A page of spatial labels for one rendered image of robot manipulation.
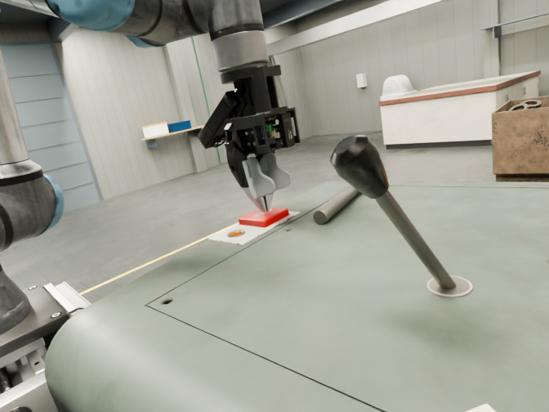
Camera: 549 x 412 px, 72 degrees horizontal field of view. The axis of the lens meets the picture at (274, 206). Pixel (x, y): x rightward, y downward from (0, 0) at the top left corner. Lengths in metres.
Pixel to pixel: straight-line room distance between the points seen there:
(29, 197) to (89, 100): 8.38
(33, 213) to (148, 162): 8.72
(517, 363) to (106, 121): 9.09
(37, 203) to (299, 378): 0.65
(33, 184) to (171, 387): 0.58
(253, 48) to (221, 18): 0.05
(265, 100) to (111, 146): 8.73
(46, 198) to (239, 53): 0.49
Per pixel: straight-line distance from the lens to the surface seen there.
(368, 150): 0.26
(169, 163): 9.74
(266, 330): 0.33
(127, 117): 9.39
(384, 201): 0.28
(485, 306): 0.34
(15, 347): 0.73
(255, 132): 0.52
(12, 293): 0.78
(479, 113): 7.41
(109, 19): 0.47
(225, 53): 0.54
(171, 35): 0.58
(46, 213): 0.84
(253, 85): 0.53
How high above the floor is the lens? 1.44
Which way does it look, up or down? 16 degrees down
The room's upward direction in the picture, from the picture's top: 11 degrees counter-clockwise
